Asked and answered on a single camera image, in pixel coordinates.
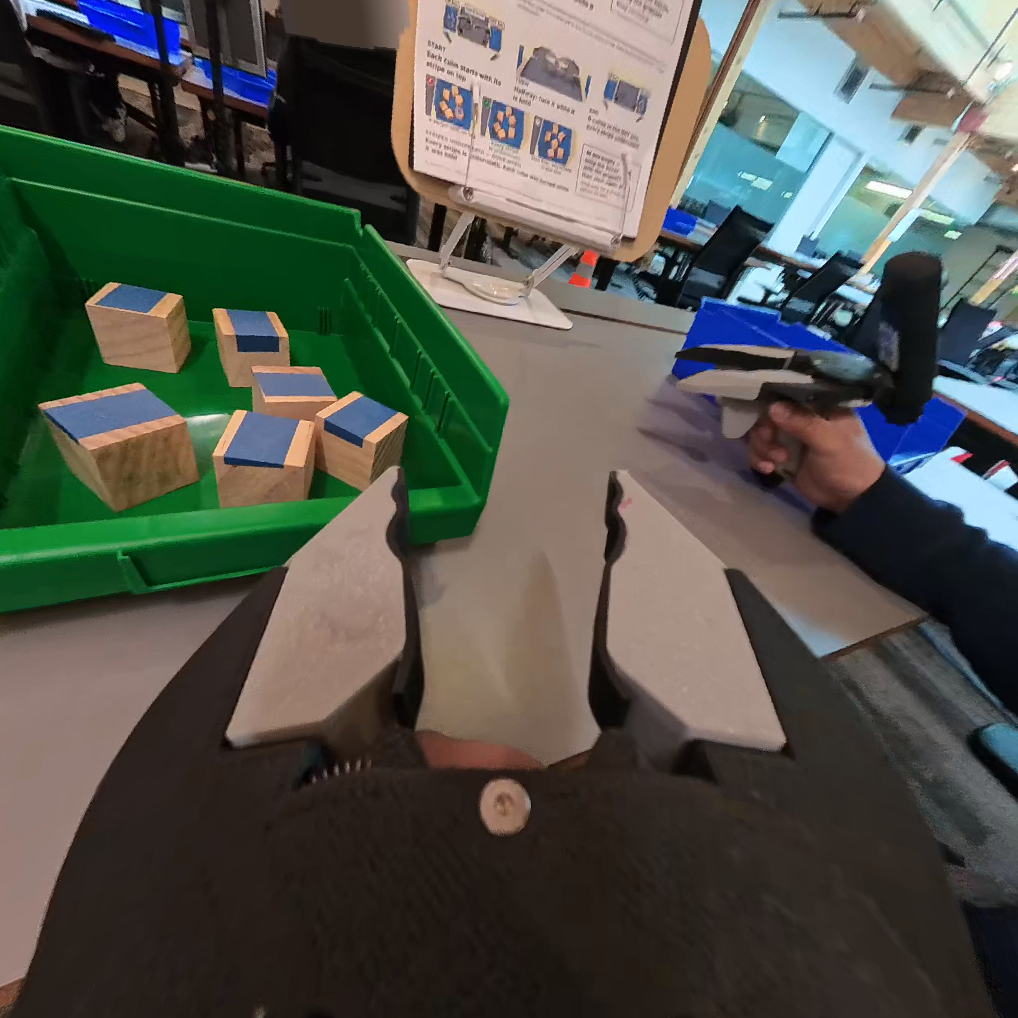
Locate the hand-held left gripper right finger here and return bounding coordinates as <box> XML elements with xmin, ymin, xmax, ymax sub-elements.
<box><xmin>589</xmin><ymin>469</ymin><xmax>788</xmax><ymax>771</ymax></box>

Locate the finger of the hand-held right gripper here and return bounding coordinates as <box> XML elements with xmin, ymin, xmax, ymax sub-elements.
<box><xmin>674</xmin><ymin>344</ymin><xmax>798</xmax><ymax>372</ymax></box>
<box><xmin>674</xmin><ymin>368</ymin><xmax>802</xmax><ymax>440</ymax></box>

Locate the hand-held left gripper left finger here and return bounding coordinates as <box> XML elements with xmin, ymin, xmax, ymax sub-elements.
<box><xmin>225</xmin><ymin>466</ymin><xmax>425</xmax><ymax>755</ymax></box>

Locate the blue plastic bin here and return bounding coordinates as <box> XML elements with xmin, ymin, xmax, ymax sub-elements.
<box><xmin>672</xmin><ymin>298</ymin><xmax>969</xmax><ymax>478</ymax></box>

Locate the pile of wooden cubes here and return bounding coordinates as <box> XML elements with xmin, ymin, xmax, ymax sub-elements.
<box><xmin>38</xmin><ymin>282</ymin><xmax>409</xmax><ymax>512</ymax></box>

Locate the green plastic bin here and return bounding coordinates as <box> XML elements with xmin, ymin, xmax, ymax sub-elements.
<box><xmin>0</xmin><ymin>126</ymin><xmax>510</xmax><ymax>613</ymax></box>

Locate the person's right forearm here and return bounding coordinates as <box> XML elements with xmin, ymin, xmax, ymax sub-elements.
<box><xmin>811</xmin><ymin>468</ymin><xmax>1018</xmax><ymax>710</ymax></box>

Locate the person's right hand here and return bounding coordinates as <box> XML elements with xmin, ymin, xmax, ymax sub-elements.
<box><xmin>748</xmin><ymin>401</ymin><xmax>887</xmax><ymax>515</ymax></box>

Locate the instruction sheet on stand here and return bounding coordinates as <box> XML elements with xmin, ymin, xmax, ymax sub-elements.
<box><xmin>391</xmin><ymin>0</ymin><xmax>713</xmax><ymax>331</ymax></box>

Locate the dark teal office chair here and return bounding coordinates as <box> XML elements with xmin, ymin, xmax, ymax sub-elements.
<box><xmin>969</xmin><ymin>719</ymin><xmax>1018</xmax><ymax>796</ymax></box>

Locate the printed instruction sheet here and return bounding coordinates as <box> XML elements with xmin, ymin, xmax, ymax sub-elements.
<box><xmin>412</xmin><ymin>0</ymin><xmax>703</xmax><ymax>240</ymax></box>

